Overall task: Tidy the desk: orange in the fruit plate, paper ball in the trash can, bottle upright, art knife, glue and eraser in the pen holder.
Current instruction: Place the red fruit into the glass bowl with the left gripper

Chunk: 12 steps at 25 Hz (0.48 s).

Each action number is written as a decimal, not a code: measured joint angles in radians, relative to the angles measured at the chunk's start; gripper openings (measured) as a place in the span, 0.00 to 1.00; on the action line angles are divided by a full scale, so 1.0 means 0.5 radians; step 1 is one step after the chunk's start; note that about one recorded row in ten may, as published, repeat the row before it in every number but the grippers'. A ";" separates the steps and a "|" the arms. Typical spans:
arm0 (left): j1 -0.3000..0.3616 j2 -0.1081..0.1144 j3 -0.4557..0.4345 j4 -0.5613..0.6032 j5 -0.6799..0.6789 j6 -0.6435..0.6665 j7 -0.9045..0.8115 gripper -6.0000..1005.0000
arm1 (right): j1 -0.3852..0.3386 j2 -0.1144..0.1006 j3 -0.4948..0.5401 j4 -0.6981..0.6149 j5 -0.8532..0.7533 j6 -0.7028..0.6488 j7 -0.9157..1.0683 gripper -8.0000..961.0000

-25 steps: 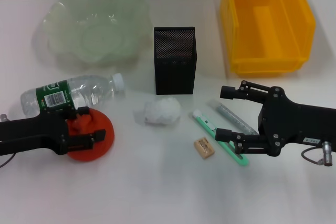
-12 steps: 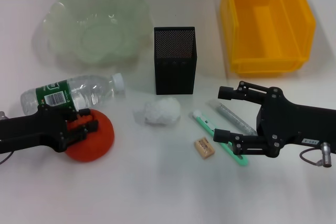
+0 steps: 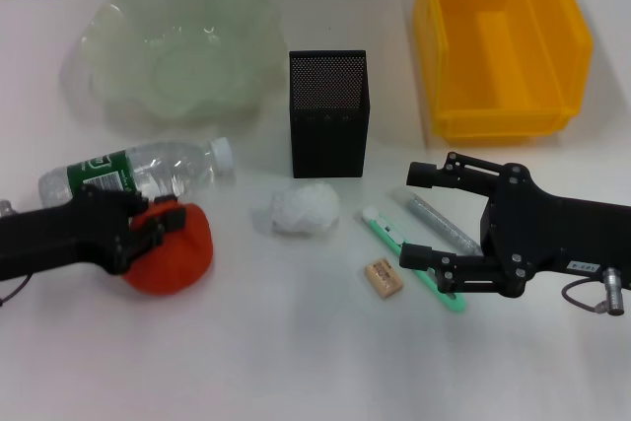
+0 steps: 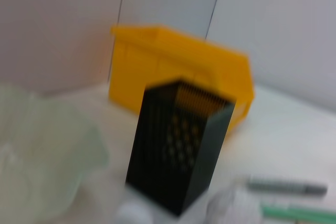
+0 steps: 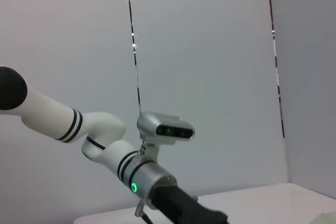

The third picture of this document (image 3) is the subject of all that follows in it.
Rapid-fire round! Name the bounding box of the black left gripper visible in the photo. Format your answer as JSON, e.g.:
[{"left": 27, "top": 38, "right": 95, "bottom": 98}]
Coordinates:
[{"left": 0, "top": 182, "right": 187, "bottom": 284}]

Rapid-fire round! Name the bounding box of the right gripper cable with plug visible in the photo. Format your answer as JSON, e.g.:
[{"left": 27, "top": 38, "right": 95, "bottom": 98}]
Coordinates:
[{"left": 564, "top": 266, "right": 631, "bottom": 316}]

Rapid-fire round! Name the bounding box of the grey glitter pen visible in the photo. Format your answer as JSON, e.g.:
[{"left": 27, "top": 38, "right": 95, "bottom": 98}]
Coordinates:
[{"left": 391, "top": 185, "right": 484, "bottom": 257}]

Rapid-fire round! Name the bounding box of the green utility knife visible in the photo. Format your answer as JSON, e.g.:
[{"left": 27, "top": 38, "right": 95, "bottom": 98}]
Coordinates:
[{"left": 361, "top": 207, "right": 468, "bottom": 316}]

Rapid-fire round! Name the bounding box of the red tomato toy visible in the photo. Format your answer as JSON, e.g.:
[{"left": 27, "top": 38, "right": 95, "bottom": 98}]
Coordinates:
[{"left": 120, "top": 196, "right": 216, "bottom": 297}]

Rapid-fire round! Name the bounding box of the black mesh pen holder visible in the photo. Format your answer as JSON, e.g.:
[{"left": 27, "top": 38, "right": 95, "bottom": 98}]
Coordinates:
[{"left": 288, "top": 49, "right": 370, "bottom": 179}]

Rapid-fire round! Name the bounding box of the clear green-label water bottle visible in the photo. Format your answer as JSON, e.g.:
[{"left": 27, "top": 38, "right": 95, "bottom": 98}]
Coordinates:
[{"left": 37, "top": 137, "right": 237, "bottom": 211}]

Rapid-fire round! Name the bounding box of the tan eraser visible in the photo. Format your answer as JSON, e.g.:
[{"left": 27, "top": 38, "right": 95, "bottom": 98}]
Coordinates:
[{"left": 363, "top": 256, "right": 405, "bottom": 302}]

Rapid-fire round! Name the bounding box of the pale green glass fruit plate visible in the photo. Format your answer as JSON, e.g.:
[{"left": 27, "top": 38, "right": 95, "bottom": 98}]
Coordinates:
[{"left": 78, "top": 0, "right": 290, "bottom": 129}]

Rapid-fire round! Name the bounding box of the yellow plastic bin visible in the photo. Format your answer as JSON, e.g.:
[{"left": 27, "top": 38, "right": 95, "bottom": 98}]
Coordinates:
[{"left": 412, "top": 0, "right": 595, "bottom": 147}]

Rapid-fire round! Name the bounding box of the left gripper cable with plug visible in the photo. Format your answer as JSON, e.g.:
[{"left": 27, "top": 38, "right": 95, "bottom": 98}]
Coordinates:
[{"left": 0, "top": 272, "right": 35, "bottom": 309}]

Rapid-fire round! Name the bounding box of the white paper ball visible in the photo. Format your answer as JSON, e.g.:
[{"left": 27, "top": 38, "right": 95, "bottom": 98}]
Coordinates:
[{"left": 252, "top": 182, "right": 341, "bottom": 236}]

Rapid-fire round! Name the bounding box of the gripper cable with plug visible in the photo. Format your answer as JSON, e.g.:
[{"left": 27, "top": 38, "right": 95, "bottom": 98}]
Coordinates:
[
  {"left": 0, "top": 272, "right": 35, "bottom": 309},
  {"left": 564, "top": 266, "right": 631, "bottom": 316}
]

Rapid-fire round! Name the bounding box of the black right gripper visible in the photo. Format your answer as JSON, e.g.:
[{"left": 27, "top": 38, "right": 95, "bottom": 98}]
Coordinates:
[{"left": 398, "top": 151, "right": 631, "bottom": 300}]

